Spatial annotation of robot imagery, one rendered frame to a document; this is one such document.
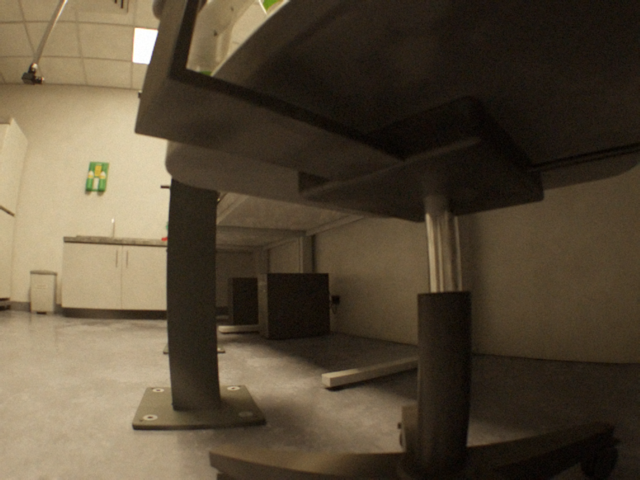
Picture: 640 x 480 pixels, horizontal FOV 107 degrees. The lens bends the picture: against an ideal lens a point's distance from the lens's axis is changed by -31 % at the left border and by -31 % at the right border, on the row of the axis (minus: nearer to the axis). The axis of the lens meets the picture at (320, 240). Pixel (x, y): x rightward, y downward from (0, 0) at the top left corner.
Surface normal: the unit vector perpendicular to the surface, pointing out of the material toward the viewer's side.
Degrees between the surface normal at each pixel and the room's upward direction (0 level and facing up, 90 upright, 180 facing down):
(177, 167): 180
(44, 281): 92
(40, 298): 92
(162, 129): 180
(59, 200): 90
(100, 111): 90
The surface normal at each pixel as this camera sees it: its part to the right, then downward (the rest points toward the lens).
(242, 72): -0.74, -0.07
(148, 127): 0.03, 0.99
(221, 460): -0.51, -0.14
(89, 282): 0.48, -0.14
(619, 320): -0.88, -0.04
